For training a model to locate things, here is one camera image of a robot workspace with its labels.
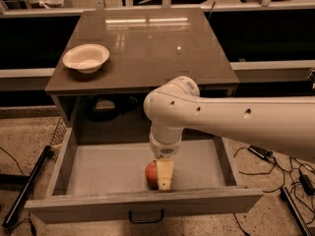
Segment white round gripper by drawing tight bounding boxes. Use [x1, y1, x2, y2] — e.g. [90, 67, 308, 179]
[150, 135, 182, 192]

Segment red apple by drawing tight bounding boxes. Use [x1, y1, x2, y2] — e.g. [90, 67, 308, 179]
[145, 161, 158, 189]

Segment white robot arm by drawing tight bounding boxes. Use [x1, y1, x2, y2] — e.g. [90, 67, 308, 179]
[144, 76, 315, 172]

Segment open grey top drawer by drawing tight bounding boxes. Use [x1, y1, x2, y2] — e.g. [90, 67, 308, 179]
[26, 123, 262, 223]

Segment grey cabinet with glossy top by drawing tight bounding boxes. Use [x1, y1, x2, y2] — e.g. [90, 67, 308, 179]
[46, 8, 238, 145]

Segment black power adapter near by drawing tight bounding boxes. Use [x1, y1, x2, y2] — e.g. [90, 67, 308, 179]
[248, 146, 273, 160]

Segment black power adapter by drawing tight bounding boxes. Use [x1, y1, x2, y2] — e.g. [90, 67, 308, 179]
[299, 174, 315, 196]
[248, 146, 273, 160]

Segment black bar on right floor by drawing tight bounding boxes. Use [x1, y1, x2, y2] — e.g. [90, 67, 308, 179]
[281, 187, 313, 236]

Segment black bar on floor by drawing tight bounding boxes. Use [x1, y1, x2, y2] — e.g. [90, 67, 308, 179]
[281, 187, 313, 236]
[2, 146, 51, 229]

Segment white bowl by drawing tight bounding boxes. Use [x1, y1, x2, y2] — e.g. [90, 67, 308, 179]
[62, 44, 109, 74]

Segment black power adapter far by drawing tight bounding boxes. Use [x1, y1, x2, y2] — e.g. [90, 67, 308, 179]
[299, 174, 315, 196]

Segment black bar on left floor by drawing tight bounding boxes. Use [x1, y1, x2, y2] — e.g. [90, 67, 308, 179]
[2, 146, 51, 229]

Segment black drawer handle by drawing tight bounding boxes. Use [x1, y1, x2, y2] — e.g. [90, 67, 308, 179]
[128, 209, 164, 224]

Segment wire mesh basket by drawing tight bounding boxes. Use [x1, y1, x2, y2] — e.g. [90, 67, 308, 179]
[49, 119, 66, 160]

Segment black cable on right floor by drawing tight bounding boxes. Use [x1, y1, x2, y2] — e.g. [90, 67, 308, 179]
[233, 146, 315, 225]

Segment black cable on floor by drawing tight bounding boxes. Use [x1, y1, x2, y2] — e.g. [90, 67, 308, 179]
[0, 147, 37, 236]
[233, 146, 315, 225]

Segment black cable on left floor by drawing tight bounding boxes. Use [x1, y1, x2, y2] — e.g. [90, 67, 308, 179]
[0, 147, 37, 236]

